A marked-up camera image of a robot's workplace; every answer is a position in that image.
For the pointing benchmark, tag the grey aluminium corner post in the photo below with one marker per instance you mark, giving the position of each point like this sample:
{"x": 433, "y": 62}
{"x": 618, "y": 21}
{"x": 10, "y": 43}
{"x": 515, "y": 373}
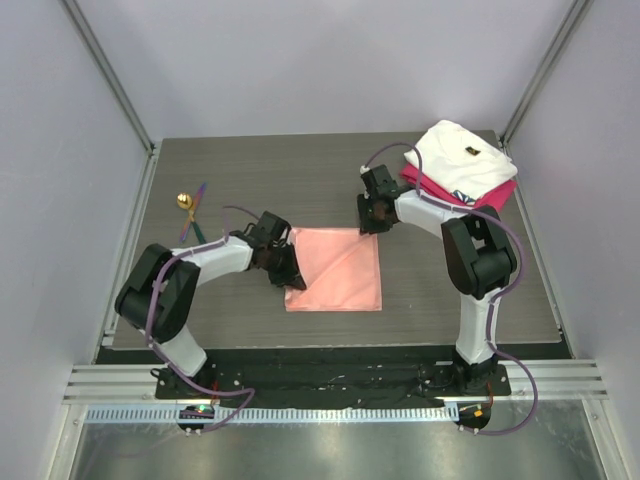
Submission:
{"x": 569, "y": 25}

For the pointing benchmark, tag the white folded cloth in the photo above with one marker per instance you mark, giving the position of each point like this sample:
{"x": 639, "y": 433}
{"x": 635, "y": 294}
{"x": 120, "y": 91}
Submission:
{"x": 461, "y": 162}

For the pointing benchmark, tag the aluminium front rail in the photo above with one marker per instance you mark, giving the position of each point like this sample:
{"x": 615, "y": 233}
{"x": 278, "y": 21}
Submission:
{"x": 129, "y": 384}

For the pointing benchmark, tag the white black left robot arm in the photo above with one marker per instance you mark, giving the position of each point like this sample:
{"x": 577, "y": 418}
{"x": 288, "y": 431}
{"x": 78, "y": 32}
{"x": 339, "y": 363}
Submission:
{"x": 157, "y": 296}

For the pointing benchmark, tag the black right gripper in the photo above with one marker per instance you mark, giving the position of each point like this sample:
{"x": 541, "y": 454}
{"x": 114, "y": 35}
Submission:
{"x": 370, "y": 215}

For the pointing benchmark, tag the grey left corner post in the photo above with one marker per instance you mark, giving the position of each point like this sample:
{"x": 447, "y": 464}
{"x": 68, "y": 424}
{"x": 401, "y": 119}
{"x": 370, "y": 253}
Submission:
{"x": 82, "y": 26}

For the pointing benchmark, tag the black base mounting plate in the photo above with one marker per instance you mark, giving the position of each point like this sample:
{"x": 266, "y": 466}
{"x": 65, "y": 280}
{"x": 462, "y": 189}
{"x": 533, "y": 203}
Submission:
{"x": 334, "y": 378}

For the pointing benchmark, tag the white slotted cable duct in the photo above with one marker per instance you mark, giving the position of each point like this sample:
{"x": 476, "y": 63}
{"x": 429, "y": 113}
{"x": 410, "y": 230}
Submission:
{"x": 199, "y": 413}

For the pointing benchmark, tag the gold spoon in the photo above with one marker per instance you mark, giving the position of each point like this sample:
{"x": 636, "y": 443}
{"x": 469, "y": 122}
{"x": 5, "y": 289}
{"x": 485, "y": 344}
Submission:
{"x": 186, "y": 202}

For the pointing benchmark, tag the dark green handled utensil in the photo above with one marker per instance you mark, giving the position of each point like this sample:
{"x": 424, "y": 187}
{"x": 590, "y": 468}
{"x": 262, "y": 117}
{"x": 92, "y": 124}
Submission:
{"x": 198, "y": 232}

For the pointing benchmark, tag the pink satin napkin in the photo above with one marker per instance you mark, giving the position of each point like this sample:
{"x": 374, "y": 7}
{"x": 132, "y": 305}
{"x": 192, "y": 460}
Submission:
{"x": 341, "y": 269}

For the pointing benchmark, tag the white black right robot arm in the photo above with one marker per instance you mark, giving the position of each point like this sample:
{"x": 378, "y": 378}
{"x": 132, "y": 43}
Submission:
{"x": 478, "y": 256}

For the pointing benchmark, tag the iridescent purple utensil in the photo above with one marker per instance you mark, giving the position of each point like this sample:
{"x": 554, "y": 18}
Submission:
{"x": 187, "y": 227}

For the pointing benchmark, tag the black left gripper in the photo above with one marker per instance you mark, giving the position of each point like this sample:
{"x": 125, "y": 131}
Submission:
{"x": 292, "y": 275}

